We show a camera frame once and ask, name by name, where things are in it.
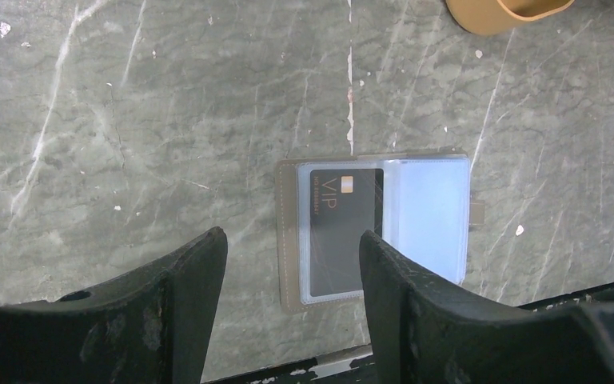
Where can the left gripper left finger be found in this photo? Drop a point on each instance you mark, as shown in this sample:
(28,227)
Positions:
(149,325)

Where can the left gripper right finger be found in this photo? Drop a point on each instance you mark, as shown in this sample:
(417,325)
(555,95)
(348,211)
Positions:
(471,328)

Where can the beige card holder wallet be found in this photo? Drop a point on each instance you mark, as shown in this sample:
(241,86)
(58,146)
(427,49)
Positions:
(421,204)

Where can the yellow oval tray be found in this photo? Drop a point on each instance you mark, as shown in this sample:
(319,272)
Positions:
(490,17)

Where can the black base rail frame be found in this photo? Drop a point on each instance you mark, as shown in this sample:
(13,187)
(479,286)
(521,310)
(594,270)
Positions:
(444,350)

